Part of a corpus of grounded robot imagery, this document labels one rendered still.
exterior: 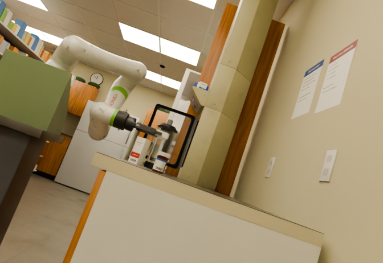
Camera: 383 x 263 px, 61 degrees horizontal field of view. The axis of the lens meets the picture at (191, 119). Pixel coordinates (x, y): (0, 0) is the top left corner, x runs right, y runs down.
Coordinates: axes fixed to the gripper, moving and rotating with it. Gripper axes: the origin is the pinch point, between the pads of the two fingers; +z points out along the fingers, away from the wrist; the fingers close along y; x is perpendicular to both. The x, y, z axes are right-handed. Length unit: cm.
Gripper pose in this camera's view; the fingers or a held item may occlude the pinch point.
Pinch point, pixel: (163, 136)
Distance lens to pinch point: 169.6
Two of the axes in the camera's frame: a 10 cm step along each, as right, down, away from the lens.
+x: -3.4, 9.2, -1.7
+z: 9.4, 3.5, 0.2
